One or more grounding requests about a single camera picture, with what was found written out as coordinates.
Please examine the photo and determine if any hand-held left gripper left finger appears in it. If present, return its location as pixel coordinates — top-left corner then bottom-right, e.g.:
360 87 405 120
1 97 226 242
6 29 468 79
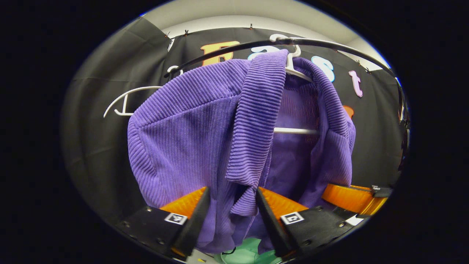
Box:
117 186 211 258

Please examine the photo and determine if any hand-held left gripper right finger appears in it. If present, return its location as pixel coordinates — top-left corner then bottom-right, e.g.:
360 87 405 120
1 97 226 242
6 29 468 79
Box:
255 186 364 258

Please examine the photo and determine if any green laundry hamper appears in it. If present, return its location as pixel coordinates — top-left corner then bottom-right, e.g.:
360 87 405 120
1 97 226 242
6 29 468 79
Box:
214 237 283 264

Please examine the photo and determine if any purple ribbed knit garment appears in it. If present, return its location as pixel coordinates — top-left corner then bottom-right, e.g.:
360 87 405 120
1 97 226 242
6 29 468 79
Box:
127 49 357 254

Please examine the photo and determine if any white plastic clothes hanger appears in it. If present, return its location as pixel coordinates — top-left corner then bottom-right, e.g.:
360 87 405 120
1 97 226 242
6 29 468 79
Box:
103 65 184 118
269 34 318 135

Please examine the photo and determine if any black backdrop cloth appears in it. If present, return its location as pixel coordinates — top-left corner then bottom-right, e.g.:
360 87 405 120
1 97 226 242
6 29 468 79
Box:
60 16 410 228

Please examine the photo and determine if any black clothes rail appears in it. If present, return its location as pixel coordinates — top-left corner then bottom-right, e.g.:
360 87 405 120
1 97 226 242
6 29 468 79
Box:
163 37 409 171

